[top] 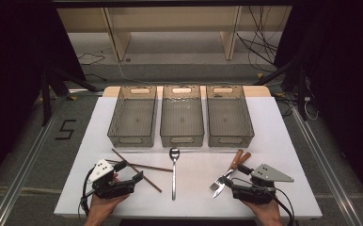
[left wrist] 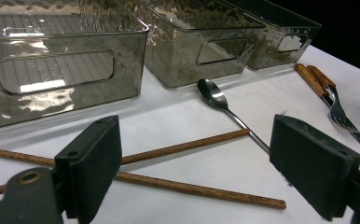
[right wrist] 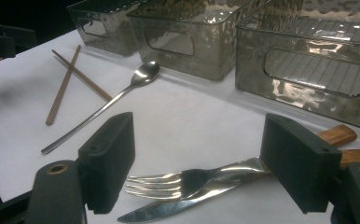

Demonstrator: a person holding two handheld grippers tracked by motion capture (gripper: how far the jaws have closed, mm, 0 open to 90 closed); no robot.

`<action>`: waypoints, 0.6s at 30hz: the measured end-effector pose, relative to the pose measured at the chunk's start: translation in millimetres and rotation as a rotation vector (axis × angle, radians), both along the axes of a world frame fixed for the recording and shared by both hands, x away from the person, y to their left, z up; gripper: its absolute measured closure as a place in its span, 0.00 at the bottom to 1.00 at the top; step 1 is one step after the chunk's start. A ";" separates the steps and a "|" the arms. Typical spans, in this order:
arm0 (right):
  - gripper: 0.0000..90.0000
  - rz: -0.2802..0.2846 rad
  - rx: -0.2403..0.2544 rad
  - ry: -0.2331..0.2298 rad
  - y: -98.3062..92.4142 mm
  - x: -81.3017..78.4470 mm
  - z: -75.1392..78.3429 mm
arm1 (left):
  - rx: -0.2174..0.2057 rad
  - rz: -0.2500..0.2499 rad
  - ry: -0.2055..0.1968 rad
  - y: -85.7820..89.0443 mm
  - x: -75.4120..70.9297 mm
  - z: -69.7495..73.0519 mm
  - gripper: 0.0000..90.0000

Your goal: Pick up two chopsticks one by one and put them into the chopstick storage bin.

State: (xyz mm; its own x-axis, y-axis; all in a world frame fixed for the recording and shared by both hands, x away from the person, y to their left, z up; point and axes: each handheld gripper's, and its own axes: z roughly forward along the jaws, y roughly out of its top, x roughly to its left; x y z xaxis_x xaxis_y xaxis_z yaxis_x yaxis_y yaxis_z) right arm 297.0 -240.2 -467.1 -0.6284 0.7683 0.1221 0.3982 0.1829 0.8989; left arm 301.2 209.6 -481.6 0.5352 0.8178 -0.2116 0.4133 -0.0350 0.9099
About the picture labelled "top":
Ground black tripod stand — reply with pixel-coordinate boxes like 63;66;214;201
39;65;101;126

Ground thin black floor cable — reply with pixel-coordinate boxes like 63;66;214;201
76;51;106;66

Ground brown wooden chopstick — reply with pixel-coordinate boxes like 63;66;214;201
104;158;174;173
111;148;163;193

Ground aluminium floor rail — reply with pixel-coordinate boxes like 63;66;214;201
0;89;105;226
289;103;363;226

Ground black metal stand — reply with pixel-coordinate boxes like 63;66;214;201
253;56;309;121

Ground wooden-handled steel fork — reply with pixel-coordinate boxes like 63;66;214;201
209;149;245;192

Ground right hand-held gripper cable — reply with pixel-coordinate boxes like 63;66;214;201
232;177;296;226

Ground tangle of black cables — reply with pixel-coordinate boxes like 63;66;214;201
235;5;289;73

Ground black curtain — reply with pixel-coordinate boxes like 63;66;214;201
275;0;363;208
0;0;87;192

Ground black overhead bar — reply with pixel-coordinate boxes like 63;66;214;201
51;0;296;8

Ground white table sheet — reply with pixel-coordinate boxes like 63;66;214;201
53;95;324;219

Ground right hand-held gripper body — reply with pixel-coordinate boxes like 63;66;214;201
231;163;295;205

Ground steel spoon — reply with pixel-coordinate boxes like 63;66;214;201
168;147;181;202

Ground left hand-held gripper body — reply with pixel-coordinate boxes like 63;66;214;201
87;158;136;200

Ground person's right hand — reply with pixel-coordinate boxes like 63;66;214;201
240;199;284;226

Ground person's left hand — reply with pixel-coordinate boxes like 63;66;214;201
88;191;131;220

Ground wooden-handled steel knife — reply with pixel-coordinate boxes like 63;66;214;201
212;152;252;200

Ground smoky clear plastic bin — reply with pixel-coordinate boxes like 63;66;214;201
159;85;205;148
205;85;255;149
106;85;158;149

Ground beige wooden shelf unit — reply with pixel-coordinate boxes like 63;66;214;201
56;5;293;62

